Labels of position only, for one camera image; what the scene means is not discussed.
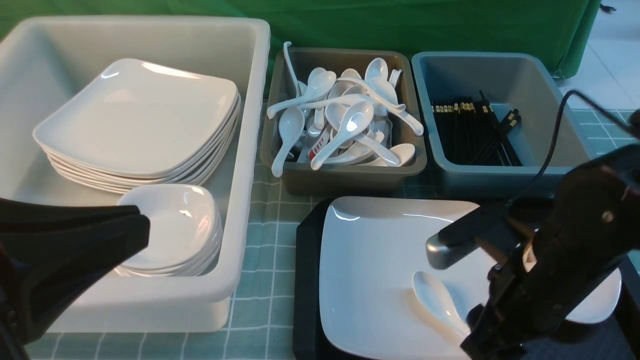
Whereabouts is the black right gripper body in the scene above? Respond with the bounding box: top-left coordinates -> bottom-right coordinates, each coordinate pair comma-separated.
460,145 -> 640,360

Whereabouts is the white ceramic soup spoon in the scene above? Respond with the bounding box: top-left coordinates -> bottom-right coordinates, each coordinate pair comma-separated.
412,271 -> 471,337

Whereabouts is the large white square plate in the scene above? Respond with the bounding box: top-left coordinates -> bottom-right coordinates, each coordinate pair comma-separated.
318,196 -> 622,360

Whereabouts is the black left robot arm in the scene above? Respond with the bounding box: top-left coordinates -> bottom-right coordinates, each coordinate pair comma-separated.
0,198 -> 151,360

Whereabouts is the blue-grey plastic chopstick bin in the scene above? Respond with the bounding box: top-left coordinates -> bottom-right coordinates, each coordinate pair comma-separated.
412,51 -> 562,199

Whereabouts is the bundle of black chopsticks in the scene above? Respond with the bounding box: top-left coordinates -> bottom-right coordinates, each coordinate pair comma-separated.
430,91 -> 522,167

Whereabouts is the green backdrop cloth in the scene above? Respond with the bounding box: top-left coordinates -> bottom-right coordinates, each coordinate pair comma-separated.
0,0 -> 601,78

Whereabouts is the pile of white soup spoons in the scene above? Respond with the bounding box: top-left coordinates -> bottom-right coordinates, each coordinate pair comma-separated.
266,41 -> 425,178

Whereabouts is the black plastic serving tray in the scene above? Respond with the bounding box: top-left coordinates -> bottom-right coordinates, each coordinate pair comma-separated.
291,199 -> 639,360

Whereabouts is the stack of white sauce dishes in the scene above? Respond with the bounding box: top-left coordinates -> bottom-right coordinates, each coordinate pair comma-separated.
115,184 -> 224,278

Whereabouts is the green grid tablecloth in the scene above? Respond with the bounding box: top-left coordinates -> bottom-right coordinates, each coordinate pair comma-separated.
26,109 -> 637,360

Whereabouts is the stack of white square plates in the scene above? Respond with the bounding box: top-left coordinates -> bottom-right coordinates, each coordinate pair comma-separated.
32,58 -> 242,194

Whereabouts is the large white plastic tub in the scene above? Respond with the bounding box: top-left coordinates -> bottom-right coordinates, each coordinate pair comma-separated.
1,15 -> 271,333

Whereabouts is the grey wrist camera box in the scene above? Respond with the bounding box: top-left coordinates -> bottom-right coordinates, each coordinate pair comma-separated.
425,202 -> 536,270

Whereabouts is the black camera cable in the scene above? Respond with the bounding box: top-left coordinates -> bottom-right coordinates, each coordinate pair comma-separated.
520,90 -> 640,201

